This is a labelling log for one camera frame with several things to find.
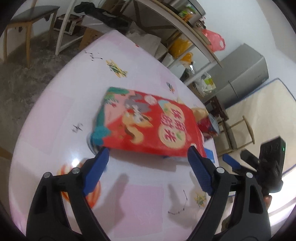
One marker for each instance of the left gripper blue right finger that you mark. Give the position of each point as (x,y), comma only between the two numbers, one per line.
(203,169)

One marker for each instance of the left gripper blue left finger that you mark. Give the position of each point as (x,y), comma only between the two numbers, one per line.
(92,170)

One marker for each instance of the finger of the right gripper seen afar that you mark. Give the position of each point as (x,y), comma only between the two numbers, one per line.
(235,165)

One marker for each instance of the red snack can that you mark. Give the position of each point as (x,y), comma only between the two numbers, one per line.
(209,127)

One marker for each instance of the brown paper bag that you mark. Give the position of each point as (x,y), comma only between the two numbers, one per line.
(199,113)

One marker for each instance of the red cartoon snack bag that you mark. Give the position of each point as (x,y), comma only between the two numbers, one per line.
(130,120)

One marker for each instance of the light wooden chair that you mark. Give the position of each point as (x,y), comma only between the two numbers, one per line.
(233,138)

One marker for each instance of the white mattress blue trim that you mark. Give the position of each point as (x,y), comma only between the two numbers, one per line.
(270,110)

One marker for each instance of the grey refrigerator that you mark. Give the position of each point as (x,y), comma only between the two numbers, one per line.
(243,71)

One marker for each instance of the red plastic bag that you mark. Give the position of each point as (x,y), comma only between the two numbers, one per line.
(216,40)

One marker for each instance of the yellow plastic bag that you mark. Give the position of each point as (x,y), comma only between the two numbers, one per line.
(178,47)

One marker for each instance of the cardboard box on floor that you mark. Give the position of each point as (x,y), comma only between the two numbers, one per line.
(90,35)

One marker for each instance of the long white shelf table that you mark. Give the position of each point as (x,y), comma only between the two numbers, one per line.
(196,37)

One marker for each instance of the wooden stool dark seat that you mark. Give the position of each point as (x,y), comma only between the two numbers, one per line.
(25,20)

